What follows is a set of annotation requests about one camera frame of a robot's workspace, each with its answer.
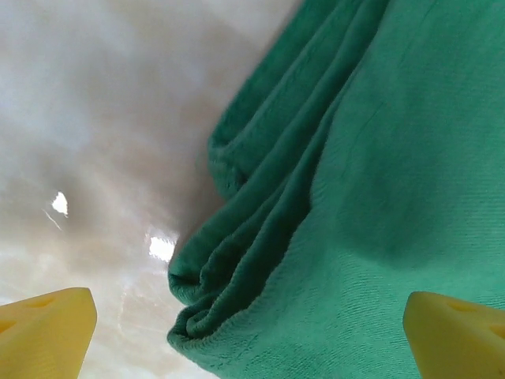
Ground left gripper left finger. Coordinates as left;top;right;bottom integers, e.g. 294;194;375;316
0;287;98;379

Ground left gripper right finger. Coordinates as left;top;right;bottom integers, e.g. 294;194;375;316
403;291;505;379

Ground green long pants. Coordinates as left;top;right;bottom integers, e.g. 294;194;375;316
166;0;505;379

